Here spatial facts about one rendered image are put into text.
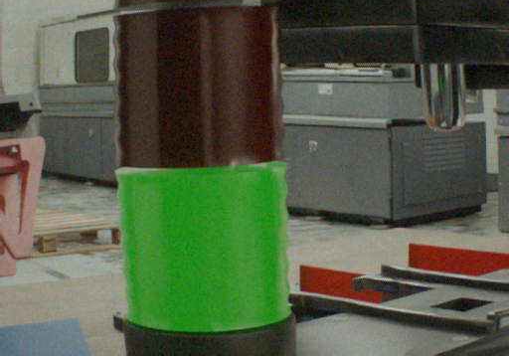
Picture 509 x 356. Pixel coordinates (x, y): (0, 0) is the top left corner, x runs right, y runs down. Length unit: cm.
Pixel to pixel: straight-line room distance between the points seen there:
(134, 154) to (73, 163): 1111
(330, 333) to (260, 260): 28
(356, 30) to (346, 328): 14
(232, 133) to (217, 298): 3
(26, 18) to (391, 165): 573
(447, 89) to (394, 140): 698
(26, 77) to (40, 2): 83
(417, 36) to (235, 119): 22
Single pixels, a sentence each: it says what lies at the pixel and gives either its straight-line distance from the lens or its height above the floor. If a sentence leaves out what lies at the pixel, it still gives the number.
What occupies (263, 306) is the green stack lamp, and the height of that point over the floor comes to 105.
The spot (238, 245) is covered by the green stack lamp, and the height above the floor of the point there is 107.
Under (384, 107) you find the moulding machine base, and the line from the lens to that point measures 744.
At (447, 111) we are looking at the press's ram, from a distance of 48.
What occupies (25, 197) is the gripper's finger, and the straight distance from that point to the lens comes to 74.
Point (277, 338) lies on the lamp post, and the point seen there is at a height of 105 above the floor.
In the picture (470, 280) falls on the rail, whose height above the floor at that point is 99.
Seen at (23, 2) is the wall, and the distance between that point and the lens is 1217.
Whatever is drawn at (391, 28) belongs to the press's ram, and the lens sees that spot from 46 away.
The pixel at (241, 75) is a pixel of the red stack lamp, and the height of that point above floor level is 110.
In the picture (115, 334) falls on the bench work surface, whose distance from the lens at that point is 91.
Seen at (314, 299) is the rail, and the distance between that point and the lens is 59.
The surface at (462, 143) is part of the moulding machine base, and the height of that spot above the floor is 52.
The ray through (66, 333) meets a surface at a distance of 74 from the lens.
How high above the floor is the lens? 111
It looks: 5 degrees down
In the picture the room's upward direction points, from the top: 2 degrees counter-clockwise
